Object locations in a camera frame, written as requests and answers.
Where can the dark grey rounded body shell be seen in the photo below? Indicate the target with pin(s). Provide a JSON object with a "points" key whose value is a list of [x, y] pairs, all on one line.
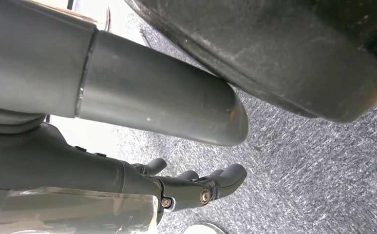
{"points": [[288, 51]]}

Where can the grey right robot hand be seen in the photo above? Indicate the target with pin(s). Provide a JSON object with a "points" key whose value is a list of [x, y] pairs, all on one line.
{"points": [[62, 168]]}

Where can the chrome round stanchion base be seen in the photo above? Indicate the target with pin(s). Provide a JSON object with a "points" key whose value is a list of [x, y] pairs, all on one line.
{"points": [[204, 229]]}

